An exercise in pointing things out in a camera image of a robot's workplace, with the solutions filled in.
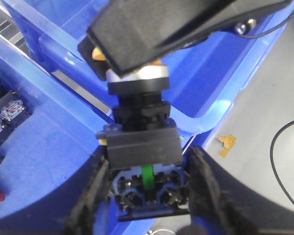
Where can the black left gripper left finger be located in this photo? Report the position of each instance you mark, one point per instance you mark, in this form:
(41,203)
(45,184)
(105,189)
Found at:
(78,207)

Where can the right blue plastic bin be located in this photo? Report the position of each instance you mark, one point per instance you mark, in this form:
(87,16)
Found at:
(198,72)

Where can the green push button switch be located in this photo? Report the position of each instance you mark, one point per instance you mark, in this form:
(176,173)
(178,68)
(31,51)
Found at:
(13,111)

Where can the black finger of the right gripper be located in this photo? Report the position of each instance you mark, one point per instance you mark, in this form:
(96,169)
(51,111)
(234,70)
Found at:
(128,34)

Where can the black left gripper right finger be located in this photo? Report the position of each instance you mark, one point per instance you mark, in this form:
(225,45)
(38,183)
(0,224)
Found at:
(219,204)

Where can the blue plastic bin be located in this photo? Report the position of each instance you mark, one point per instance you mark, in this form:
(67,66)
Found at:
(53,143)
(198,72)

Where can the yellow tape pieces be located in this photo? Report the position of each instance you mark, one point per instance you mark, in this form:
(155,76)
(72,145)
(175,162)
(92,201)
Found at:
(228,143)

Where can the left blue plastic bin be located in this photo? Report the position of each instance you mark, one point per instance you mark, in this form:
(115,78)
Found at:
(53,143)

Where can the yellow push button switch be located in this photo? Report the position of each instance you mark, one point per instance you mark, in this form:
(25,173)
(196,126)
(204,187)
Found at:
(143,146)

